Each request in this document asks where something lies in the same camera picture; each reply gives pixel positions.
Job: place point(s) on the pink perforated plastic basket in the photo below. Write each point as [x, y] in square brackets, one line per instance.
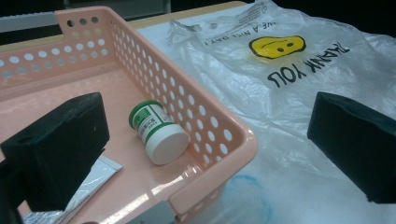
[124, 90]

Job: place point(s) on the clear plastic bag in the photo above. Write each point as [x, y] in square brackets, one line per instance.
[249, 102]

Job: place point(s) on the green and white jar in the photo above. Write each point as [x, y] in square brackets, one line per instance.
[162, 140]

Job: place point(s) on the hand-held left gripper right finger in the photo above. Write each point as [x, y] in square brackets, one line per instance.
[355, 146]

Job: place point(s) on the grey metal desk frame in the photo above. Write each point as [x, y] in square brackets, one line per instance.
[28, 21]

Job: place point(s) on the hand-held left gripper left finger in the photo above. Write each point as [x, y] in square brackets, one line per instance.
[56, 149]

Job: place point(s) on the white packet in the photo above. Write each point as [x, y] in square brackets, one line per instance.
[99, 174]

